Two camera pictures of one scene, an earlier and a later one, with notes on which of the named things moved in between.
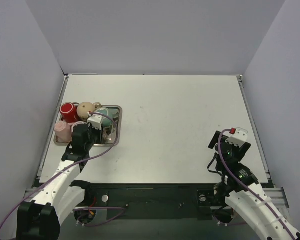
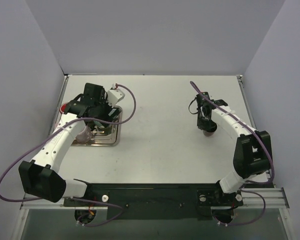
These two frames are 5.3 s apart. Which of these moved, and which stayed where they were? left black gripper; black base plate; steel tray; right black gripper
Moved: left black gripper; right black gripper
Stayed: steel tray; black base plate
